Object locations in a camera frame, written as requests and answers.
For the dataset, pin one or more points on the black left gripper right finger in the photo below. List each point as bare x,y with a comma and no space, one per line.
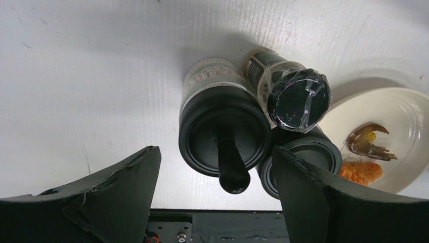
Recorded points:
320,206

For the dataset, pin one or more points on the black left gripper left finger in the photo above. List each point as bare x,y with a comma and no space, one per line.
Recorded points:
111,205

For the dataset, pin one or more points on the spice jar black lid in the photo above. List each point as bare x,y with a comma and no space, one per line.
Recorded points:
314,147
223,131

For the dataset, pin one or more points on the orange fried food piece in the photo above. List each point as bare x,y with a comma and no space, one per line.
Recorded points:
362,173

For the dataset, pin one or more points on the brown toy shrimp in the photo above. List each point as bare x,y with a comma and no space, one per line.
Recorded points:
360,142

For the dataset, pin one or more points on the small dark taped spice jar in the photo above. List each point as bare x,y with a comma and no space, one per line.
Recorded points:
292,97

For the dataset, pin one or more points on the cream round plate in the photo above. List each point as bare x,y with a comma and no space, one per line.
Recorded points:
404,113

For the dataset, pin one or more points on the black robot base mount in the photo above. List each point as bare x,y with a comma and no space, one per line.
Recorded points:
166,225

